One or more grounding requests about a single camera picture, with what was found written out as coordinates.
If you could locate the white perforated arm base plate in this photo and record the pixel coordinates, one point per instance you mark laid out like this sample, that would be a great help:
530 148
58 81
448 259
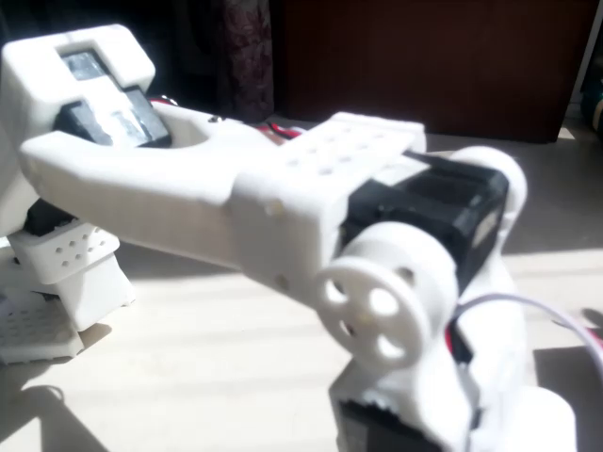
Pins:
33 329

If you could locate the dark brown wooden cabinet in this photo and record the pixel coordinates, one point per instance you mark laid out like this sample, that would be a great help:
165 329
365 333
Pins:
424 61

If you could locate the white door frame strip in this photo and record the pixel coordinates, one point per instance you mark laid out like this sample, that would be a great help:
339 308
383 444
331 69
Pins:
589 37

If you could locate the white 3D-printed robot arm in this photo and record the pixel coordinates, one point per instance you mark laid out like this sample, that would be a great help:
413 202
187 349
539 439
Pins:
165 188

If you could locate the dark patterned curtain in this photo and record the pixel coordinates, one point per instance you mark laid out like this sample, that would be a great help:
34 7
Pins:
247 56

